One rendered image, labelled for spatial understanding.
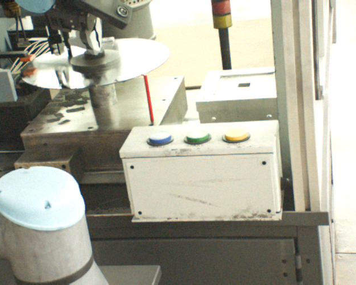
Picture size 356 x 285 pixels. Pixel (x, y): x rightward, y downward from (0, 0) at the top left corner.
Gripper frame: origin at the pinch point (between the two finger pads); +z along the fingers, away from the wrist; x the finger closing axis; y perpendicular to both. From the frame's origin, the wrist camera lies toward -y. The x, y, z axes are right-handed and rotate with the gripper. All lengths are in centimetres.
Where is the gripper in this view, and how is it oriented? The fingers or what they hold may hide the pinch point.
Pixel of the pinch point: (98, 50)
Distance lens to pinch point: 161.2
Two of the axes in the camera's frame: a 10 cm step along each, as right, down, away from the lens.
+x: -2.4, 8.2, -5.2
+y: -9.7, -1.7, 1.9
